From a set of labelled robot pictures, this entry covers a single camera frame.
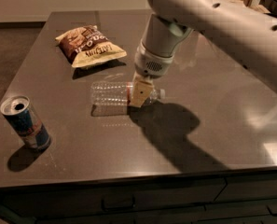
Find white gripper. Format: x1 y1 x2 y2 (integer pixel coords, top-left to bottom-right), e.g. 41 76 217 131
130 41 174 107

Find clear plastic water bottle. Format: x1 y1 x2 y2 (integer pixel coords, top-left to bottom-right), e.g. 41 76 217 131
90 81 165 106

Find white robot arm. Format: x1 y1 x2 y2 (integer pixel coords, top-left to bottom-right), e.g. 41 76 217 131
130 0 277 107

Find blue silver redbull can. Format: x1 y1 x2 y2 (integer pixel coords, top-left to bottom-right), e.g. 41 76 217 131
0 95 51 150

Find brown yellow chip bag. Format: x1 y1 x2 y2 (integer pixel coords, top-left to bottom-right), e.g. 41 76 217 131
55 25 127 69

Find cabinet drawer with handle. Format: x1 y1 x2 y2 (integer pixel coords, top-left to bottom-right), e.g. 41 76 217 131
3 178 226 218

